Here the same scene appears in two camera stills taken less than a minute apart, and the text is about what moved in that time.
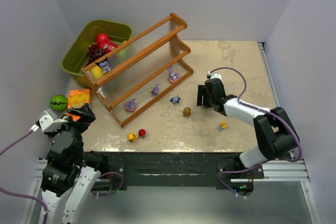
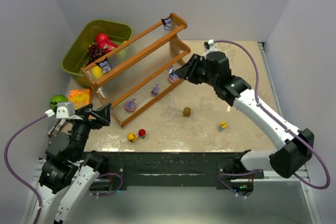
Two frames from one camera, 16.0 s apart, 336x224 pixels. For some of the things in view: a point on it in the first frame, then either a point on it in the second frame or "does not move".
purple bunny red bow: x=155 y=90 does not move
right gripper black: x=207 y=96 to x=196 y=67
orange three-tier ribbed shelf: x=132 y=77 does not move
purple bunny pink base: x=173 y=75 does not move
